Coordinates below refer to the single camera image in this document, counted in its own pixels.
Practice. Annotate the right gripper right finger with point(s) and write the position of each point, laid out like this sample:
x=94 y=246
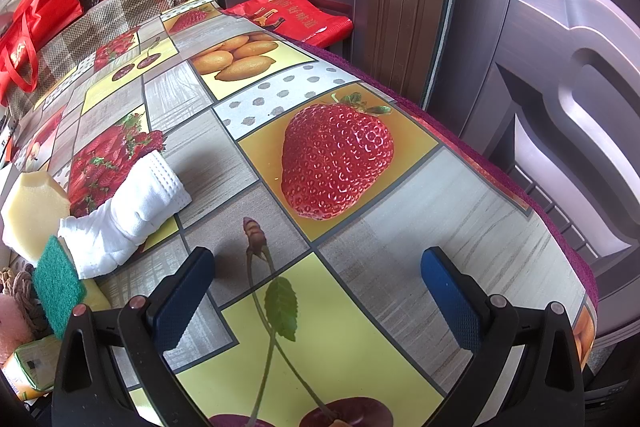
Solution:
x=546 y=389

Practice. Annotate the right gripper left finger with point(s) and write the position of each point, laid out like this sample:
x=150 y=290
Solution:
x=89 y=389

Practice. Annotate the white towel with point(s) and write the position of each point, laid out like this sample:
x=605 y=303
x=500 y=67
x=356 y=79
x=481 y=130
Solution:
x=107 y=237

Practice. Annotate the pale yellow sponge block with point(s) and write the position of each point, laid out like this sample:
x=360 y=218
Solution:
x=31 y=214

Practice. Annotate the green scouring pad sponge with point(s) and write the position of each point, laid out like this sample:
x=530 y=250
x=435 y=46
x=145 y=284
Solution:
x=60 y=290

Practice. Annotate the fruit pattern tablecloth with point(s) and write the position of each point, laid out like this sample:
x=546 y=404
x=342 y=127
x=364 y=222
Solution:
x=315 y=196

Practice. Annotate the plaid covered bench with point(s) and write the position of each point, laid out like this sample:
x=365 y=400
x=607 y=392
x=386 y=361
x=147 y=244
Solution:
x=99 y=25

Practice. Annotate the red bag beside door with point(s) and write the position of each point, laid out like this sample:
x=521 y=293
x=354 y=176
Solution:
x=299 y=20

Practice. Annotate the red tote bag with handles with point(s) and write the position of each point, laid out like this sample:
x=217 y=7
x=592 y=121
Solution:
x=34 y=23

